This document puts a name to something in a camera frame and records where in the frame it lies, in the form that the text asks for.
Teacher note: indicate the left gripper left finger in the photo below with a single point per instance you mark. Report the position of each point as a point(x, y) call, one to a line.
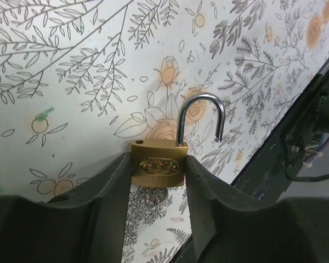
point(84, 224)

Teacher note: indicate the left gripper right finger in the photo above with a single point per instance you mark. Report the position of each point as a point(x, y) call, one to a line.
point(230, 226)

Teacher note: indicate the small brass padlock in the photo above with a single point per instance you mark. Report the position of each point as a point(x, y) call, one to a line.
point(160, 163)

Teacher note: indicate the floral table mat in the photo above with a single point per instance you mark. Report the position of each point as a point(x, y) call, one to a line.
point(80, 80)

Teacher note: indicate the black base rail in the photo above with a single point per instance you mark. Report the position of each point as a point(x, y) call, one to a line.
point(276, 163)

